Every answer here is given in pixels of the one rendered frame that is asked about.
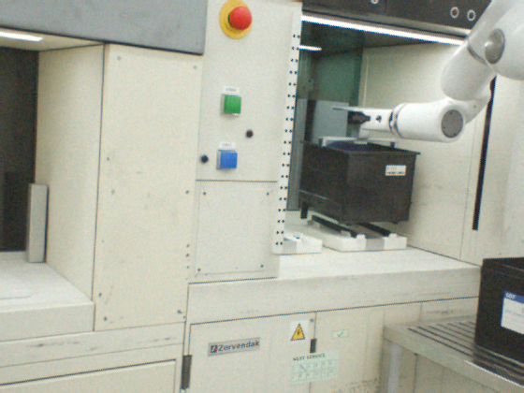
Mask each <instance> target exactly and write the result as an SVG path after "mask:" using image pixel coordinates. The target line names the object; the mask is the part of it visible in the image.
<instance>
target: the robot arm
mask: <svg viewBox="0 0 524 393"><path fill-rule="evenodd" d="M497 73H498V74H499V75H501V76H503V77H505V78H508V79H511V80H518V81H524V0H493V1H491V4H490V5H489V6H488V8H487V10H486V11H485V12H484V13H483V14H482V16H481V17H480V19H479V20H478V21H477V23H476V24H475V26H474V28H473V29H472V31H471V32H470V33H469V34H468V35H467V36H466V37H465V39H464V40H463V42H462V43H461V45H460V47H459V48H458V50H457V51H456V53H454V55H453V56H452V58H451V59H450V61H449V62H448V64H447V65H446V67H445V69H444V71H443V73H442V76H441V80H440V84H441V88H442V91H443V92H444V95H446V97H445V98H443V99H441V100H439V101H435V102H433V103H427V104H412V103H403V104H401V105H399V106H396V107H395V108H394V109H365V110H364V111H363V113H359V112H358V111H348V116H347V123H348V124H361V129H364V130H372V131H380V132H389V133H392V134H394V135H395V136H396V137H398V138H400V139H407V140H408V139H415V140H424V141H432V142H440V143H453V142H455V141H457V139H458V138H459V137H461V135H462V134H463V131H464V129H465V125H466V124H467V123H468V122H471V121H472V120H473V119H474V118H475V117H476V116H477V115H478V113H480V112H481V110H482V109H483V108H484V107H485V106H486V105H487V104H488V102H489V100H490V97H491V91H490V89H489V87H488V84H489V83H490V81H491V80H493V79H494V77H495V75H496V74H497ZM368 115H369V116H368ZM360 121H363V122H360Z"/></svg>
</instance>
